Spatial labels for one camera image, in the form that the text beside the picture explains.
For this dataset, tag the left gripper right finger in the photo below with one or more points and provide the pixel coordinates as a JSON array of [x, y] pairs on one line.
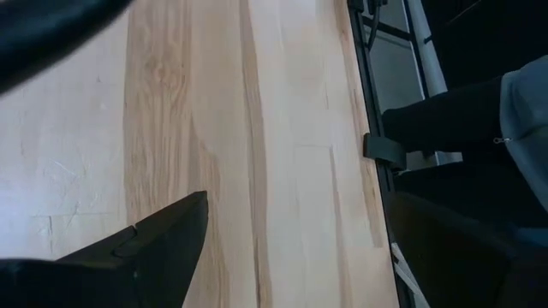
[[462, 274]]

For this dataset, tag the black table frame rail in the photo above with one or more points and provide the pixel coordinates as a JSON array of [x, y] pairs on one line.
[[373, 98]]

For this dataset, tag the blurred black rounded object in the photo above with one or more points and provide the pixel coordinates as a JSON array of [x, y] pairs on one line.
[[34, 25]]

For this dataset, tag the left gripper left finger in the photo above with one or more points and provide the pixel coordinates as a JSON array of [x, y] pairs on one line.
[[150, 265]]

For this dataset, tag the black clamp bracket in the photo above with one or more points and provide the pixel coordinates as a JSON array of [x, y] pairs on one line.
[[383, 152]]

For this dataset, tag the person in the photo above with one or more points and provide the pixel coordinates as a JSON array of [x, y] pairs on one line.
[[449, 120]]

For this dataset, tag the light grey table leg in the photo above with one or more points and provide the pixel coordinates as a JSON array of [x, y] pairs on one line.
[[424, 51]]

